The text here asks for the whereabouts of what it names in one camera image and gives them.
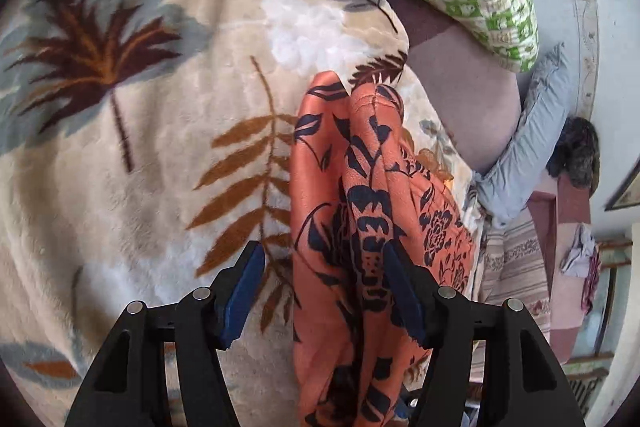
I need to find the orange floral sweater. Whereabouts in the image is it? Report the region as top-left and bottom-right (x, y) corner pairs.
(290, 72), (474, 426)

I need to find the magenta cloth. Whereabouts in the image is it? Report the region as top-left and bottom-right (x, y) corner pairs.
(582, 248), (601, 315)

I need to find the striped floral pillow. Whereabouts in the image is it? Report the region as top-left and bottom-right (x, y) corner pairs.
(470, 208), (554, 383)

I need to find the grey crumpled cloth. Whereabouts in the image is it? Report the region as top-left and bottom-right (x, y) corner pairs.
(560, 223), (597, 279)

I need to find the pink maroon quilt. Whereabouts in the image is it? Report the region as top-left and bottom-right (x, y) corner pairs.
(527, 171), (594, 365)

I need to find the light blue pillow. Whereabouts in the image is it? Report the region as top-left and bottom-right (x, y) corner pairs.
(474, 42), (577, 229)

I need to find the dark fuzzy cushion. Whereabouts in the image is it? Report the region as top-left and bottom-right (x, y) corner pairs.
(547, 117), (600, 196)

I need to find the mauve bed headboard cushion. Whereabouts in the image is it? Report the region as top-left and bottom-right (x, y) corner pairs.
(387, 0), (521, 173)

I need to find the cream leaf-pattern blanket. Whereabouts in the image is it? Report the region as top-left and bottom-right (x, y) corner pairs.
(1, 0), (474, 426)

